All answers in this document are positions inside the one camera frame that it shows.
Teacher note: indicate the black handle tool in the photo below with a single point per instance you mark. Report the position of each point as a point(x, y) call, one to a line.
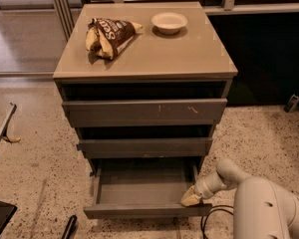
point(70, 227)

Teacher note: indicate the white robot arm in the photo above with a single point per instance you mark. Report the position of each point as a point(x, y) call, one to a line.
point(262, 209)

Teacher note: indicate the grey drawer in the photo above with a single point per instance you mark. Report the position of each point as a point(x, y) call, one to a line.
point(145, 191)
point(145, 147)
point(144, 113)

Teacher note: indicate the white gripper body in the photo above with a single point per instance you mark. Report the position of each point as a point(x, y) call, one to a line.
point(202, 187)

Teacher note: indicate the grey drawer cabinet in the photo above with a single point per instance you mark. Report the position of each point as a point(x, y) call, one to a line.
point(191, 64)

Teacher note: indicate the small grey floor device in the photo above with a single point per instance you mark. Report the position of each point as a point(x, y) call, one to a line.
point(292, 104)

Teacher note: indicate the grey metal bar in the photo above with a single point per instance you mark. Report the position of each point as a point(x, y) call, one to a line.
point(4, 126)

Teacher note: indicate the white paper bowl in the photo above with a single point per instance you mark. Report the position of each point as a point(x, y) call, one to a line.
point(169, 23)

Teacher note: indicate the brown chip bag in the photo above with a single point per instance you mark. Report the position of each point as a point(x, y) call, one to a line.
point(106, 38)

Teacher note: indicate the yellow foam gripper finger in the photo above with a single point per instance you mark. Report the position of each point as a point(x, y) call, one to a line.
point(191, 197)

